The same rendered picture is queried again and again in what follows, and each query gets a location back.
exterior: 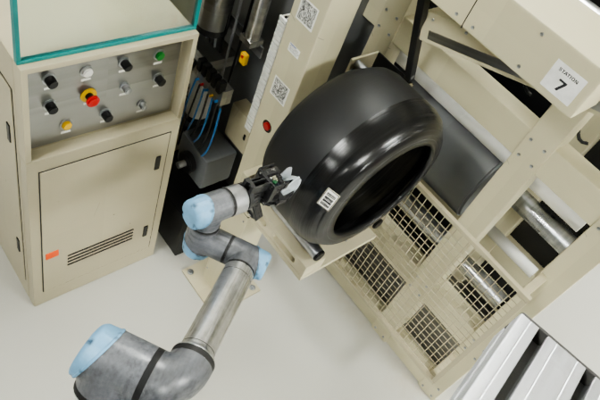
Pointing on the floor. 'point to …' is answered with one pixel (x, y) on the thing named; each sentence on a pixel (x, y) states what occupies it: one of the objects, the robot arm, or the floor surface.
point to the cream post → (256, 145)
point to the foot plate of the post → (195, 273)
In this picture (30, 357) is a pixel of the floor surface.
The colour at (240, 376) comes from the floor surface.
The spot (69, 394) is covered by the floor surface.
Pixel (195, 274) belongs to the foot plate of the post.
